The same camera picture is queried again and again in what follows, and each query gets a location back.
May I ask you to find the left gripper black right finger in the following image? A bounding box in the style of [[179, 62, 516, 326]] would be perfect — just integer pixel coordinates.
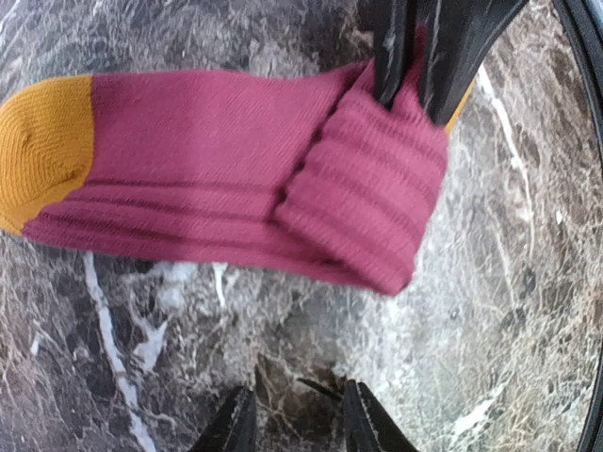
[[343, 380, 417, 452]]

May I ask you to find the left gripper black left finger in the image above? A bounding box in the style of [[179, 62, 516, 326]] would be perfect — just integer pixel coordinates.
[[190, 386, 257, 452]]

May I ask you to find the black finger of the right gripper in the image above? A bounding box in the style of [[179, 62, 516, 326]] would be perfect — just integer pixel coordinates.
[[361, 0, 417, 109], [420, 0, 526, 126]]

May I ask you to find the maroon purple orange striped sock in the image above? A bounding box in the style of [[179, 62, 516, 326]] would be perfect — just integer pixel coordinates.
[[0, 60, 475, 297]]

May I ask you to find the black front frame rail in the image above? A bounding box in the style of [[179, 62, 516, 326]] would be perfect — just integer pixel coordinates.
[[553, 1, 602, 451]]

